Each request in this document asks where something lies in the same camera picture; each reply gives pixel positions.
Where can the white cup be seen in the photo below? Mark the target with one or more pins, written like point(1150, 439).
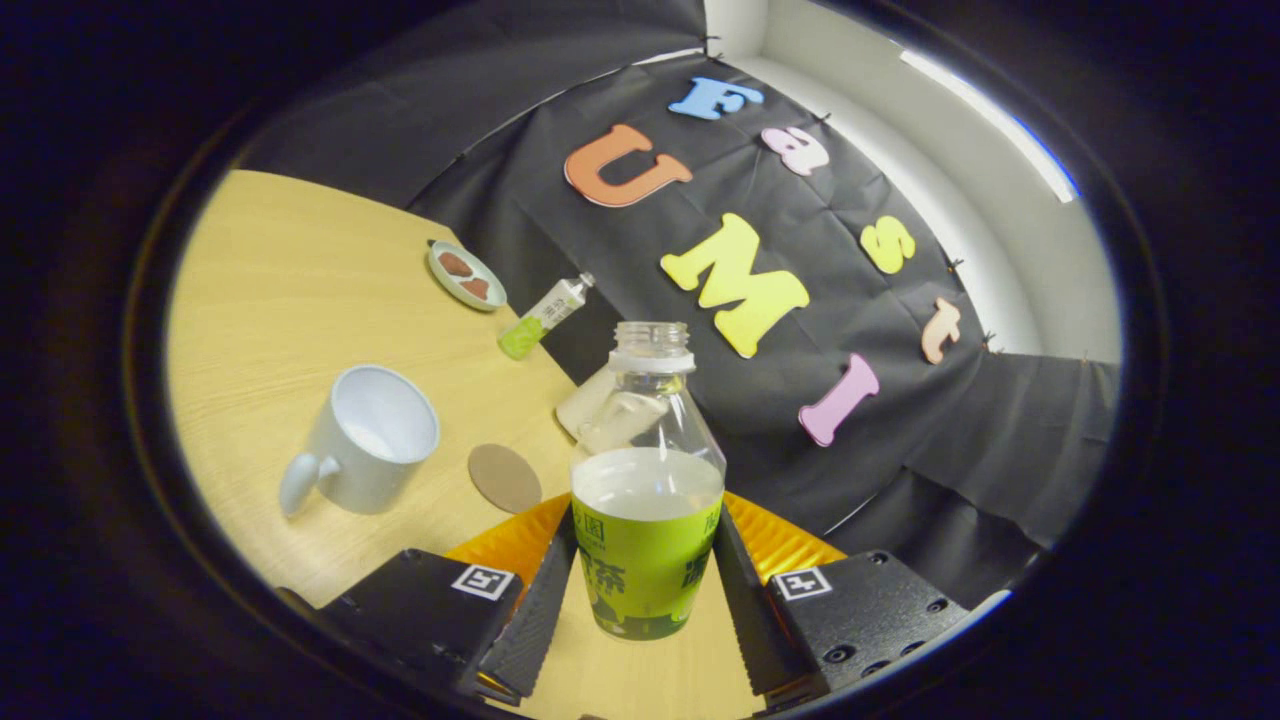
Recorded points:
point(350, 470)

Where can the wooden table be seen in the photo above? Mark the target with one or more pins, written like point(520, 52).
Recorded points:
point(280, 280)

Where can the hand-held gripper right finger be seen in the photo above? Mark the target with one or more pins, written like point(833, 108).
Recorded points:
point(745, 620)

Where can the white toaster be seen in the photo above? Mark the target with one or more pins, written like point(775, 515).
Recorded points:
point(580, 405)

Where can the brown food piece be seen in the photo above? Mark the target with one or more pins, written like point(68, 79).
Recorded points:
point(476, 288)
point(455, 263)

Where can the pale green plate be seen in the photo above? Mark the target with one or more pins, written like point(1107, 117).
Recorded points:
point(452, 285)

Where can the tall white green bottle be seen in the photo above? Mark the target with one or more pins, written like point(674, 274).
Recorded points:
point(545, 315)

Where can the brown round coaster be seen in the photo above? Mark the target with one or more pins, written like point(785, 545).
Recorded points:
point(505, 480)

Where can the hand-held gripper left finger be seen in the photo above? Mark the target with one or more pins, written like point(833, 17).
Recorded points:
point(540, 620)

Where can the green label juice bottle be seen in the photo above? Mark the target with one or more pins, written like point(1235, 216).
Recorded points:
point(645, 570)

